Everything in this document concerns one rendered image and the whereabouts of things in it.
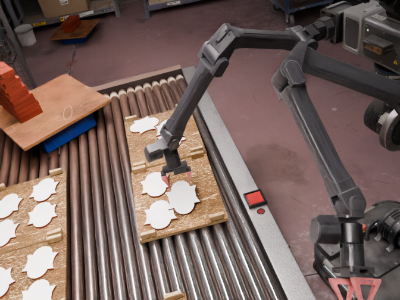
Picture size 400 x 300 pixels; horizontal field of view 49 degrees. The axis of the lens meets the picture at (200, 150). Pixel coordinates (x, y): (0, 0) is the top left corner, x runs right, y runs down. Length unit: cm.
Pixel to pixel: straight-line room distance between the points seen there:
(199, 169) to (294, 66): 87
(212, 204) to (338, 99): 238
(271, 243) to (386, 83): 69
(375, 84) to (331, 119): 241
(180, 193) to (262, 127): 197
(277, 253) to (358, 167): 178
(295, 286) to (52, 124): 143
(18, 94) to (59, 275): 102
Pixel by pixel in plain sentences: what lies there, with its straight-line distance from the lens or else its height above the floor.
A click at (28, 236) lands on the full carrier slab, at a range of 195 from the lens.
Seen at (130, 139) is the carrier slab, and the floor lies 94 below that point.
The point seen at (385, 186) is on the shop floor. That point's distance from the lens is 319.
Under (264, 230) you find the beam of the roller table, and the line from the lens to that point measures 169.
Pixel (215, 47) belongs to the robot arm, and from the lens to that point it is 146.
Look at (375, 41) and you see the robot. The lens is 159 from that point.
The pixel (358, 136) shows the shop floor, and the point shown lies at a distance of 357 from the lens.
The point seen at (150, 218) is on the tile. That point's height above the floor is 95.
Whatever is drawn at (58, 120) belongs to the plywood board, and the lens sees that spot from 235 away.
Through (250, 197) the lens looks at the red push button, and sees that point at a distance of 179.
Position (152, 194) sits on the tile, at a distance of 187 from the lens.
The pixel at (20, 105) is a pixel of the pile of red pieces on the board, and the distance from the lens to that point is 241.
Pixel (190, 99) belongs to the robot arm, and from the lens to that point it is 155.
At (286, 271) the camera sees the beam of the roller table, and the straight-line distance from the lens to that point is 158.
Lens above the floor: 221
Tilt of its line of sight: 39 degrees down
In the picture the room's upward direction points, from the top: 12 degrees counter-clockwise
